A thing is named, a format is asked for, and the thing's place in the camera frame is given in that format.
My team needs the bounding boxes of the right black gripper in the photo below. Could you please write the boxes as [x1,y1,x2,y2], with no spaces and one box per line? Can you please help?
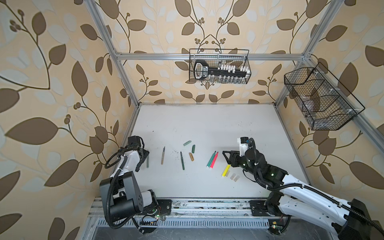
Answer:
[223,149,260,179]

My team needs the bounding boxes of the dark green pen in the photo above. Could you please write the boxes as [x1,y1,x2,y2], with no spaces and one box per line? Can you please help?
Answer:
[180,152,185,171]

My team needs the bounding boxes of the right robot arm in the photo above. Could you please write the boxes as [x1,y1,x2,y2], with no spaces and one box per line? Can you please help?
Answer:
[223,137,384,240]

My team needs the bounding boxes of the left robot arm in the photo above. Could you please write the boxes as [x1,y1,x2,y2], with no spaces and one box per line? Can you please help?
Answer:
[100,136,172,234]

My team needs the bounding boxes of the pink highlighter marker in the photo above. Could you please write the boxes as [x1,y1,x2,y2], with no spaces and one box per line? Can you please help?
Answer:
[210,152,219,169]

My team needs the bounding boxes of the yellow highlighter marker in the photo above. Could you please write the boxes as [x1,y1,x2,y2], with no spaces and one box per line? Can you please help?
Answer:
[222,165,231,177]

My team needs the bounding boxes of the green highlighter marker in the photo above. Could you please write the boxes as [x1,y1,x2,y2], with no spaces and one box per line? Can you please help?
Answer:
[207,152,216,168]

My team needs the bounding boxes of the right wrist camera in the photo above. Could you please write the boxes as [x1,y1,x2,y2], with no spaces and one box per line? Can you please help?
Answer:
[238,137,249,155]

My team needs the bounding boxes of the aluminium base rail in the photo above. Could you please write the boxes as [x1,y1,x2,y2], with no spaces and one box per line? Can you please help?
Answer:
[86,197,337,229]

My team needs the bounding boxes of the black socket rail tool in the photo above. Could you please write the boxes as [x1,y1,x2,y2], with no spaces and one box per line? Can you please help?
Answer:
[192,60,252,80]

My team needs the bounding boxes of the rear black wire basket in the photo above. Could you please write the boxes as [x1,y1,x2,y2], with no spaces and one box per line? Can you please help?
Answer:
[189,48,252,85]

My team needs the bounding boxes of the black wire basket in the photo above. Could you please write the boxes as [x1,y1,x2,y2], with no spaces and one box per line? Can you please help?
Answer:
[189,48,252,85]
[284,62,366,131]

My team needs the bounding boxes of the right black wire basket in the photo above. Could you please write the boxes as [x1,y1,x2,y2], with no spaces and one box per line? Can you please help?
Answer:
[284,62,366,131]

